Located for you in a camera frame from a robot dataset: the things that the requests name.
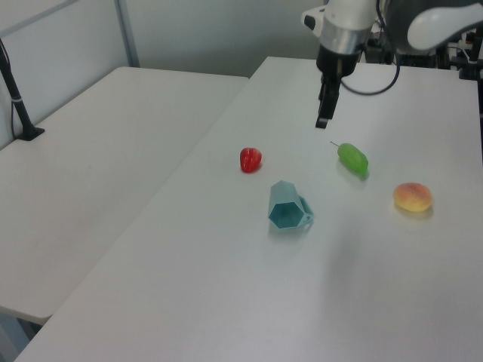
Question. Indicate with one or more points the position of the grey partition post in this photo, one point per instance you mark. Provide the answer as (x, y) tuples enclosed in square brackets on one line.
[(128, 34)]

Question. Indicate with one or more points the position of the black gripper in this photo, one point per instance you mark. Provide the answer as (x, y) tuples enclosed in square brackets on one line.
[(336, 62)]

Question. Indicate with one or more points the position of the white side table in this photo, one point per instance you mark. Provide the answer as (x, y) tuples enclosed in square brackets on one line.
[(94, 169)]

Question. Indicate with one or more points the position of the black camera pole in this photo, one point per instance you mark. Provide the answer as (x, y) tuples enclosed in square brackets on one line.
[(19, 105)]

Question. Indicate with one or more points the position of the teal hexagonal mug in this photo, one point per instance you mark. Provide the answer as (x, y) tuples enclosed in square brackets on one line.
[(283, 205)]

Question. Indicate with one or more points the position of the orange toy peach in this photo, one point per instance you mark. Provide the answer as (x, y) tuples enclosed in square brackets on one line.
[(412, 197)]

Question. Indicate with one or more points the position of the green toy cucumber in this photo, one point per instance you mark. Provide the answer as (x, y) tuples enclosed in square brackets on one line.
[(352, 159)]

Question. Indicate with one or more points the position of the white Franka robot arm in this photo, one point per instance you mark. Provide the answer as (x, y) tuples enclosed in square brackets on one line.
[(434, 22)]

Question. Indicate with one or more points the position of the dark background equipment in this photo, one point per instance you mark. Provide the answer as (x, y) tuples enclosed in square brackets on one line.
[(468, 60)]

